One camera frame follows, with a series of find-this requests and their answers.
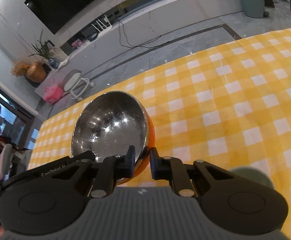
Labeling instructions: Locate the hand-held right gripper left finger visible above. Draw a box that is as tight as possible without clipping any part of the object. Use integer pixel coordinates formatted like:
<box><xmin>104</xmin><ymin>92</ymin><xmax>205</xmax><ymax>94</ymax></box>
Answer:
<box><xmin>49</xmin><ymin>145</ymin><xmax>136</xmax><ymax>198</ymax></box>

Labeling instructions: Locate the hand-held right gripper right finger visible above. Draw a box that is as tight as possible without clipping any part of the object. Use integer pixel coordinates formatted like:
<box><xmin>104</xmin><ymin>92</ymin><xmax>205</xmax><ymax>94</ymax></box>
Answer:
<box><xmin>150</xmin><ymin>147</ymin><xmax>236</xmax><ymax>197</ymax></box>

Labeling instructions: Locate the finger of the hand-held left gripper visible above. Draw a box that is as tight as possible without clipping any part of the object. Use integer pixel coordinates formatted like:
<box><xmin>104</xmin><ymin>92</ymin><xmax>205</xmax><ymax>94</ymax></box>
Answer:
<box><xmin>70</xmin><ymin>151</ymin><xmax>96</xmax><ymax>161</ymax></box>

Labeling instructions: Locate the orange steel bowl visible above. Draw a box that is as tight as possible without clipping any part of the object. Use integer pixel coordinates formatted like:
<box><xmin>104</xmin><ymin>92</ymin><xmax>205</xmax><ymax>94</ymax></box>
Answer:
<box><xmin>71</xmin><ymin>91</ymin><xmax>156</xmax><ymax>186</ymax></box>

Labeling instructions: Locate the grey office chair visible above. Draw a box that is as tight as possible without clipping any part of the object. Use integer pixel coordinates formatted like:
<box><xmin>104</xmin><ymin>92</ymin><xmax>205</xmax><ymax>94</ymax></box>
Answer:
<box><xmin>0</xmin><ymin>144</ymin><xmax>14</xmax><ymax>180</ymax></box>

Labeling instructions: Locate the glass door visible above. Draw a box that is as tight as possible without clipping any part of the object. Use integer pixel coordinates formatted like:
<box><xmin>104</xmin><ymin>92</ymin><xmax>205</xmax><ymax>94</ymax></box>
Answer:
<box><xmin>0</xmin><ymin>75</ymin><xmax>39</xmax><ymax>155</ymax></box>

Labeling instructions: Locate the pink box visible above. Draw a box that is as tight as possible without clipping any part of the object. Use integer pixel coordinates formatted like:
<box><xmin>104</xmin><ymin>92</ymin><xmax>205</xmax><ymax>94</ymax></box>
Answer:
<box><xmin>42</xmin><ymin>84</ymin><xmax>63</xmax><ymax>104</ymax></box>

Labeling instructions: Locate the white stool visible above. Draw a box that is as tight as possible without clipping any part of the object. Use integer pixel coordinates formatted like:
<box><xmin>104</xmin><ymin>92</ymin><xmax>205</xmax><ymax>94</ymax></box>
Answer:
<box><xmin>63</xmin><ymin>69</ymin><xmax>95</xmax><ymax>102</ymax></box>

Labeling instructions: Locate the green ceramic bowl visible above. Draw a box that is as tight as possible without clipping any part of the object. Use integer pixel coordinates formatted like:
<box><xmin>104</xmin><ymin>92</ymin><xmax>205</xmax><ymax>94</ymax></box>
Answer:
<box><xmin>229</xmin><ymin>166</ymin><xmax>274</xmax><ymax>190</ymax></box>

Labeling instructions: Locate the copper vase with dried flowers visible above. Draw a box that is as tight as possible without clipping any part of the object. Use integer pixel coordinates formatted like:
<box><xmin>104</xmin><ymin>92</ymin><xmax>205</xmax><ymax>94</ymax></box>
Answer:
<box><xmin>11</xmin><ymin>60</ymin><xmax>47</xmax><ymax>83</ymax></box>

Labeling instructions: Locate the yellow checkered tablecloth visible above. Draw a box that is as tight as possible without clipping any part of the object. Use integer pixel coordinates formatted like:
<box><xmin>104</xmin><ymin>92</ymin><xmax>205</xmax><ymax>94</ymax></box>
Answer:
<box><xmin>27</xmin><ymin>28</ymin><xmax>291</xmax><ymax>240</ymax></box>

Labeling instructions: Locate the plant in blue vase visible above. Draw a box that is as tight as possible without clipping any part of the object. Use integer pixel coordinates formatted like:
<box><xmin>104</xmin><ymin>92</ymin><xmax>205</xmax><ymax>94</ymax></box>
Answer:
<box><xmin>28</xmin><ymin>29</ymin><xmax>61</xmax><ymax>69</ymax></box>

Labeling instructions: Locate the white router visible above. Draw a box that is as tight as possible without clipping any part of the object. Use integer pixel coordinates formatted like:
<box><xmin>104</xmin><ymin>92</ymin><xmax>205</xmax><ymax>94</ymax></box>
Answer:
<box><xmin>92</xmin><ymin>16</ymin><xmax>113</xmax><ymax>37</ymax></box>

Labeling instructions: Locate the black television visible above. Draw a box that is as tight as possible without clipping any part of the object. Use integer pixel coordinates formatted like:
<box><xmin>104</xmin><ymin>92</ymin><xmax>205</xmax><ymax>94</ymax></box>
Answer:
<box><xmin>24</xmin><ymin>0</ymin><xmax>126</xmax><ymax>34</ymax></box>

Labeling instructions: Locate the white television cabinet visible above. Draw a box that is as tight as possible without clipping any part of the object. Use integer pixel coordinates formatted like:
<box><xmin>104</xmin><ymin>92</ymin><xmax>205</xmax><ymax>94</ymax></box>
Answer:
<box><xmin>34</xmin><ymin>0</ymin><xmax>243</xmax><ymax>95</ymax></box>

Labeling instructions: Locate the black cable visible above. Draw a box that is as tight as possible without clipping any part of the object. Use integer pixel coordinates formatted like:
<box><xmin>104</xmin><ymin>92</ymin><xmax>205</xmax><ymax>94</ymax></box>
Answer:
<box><xmin>118</xmin><ymin>20</ymin><xmax>226</xmax><ymax>48</ymax></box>

